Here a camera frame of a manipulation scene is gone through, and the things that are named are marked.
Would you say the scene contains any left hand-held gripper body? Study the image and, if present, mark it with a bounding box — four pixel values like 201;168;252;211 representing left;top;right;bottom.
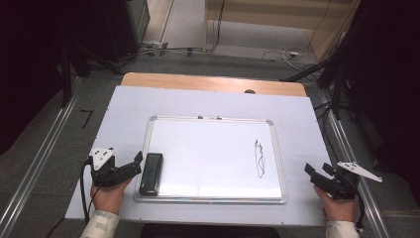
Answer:
88;147;143;188

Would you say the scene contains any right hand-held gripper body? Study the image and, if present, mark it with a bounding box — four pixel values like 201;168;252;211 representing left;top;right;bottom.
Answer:
325;161;383;200

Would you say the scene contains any black whiteboard eraser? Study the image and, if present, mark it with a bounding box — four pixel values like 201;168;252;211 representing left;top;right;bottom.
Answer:
139;152;164;197

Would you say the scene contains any white whiteboard with metal frame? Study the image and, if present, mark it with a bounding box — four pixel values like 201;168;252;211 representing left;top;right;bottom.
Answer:
134;114;288;205

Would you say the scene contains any person's left hand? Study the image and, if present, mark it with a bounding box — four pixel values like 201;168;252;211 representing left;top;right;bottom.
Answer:
90;178;134;216

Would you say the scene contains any person's right hand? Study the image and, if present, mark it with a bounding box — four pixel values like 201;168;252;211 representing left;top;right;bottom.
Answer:
313;184;359;223

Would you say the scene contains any black metal stand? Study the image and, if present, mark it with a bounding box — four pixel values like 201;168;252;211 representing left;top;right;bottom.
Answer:
279;31;356;121
58;44;125;108

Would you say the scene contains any grey power strip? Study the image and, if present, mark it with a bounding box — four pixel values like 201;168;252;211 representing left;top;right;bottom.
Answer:
141;41;170;57

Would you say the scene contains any black curtain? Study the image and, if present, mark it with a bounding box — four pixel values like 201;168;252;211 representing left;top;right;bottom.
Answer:
316;0;420;202
0;0;140;157

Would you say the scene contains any aluminium floor rail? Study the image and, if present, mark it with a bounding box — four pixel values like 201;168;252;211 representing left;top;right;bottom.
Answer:
0;77;82;238
318;90;392;238

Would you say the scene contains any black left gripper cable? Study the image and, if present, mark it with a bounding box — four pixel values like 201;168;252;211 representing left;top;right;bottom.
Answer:
79;156;97;226

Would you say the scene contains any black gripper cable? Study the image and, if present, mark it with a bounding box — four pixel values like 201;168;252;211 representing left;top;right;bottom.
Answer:
354;184;367;231
79;156;97;226

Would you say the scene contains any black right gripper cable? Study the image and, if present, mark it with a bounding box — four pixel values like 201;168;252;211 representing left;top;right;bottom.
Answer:
354;184;367;231

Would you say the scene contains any white floor cable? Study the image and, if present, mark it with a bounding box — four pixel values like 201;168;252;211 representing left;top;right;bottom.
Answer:
261;47;310;71

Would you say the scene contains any black floor cable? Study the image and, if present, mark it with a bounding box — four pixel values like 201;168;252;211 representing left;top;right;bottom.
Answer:
138;0;227;56

